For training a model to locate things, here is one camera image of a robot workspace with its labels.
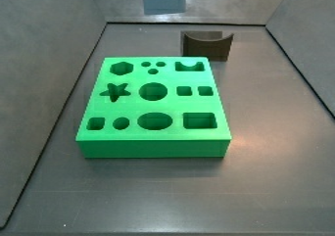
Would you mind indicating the dark notched rectangle block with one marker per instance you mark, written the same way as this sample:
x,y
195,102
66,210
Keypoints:
x,y
206,44

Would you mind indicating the green shape sorter block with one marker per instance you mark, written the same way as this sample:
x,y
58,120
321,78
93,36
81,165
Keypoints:
x,y
155,108

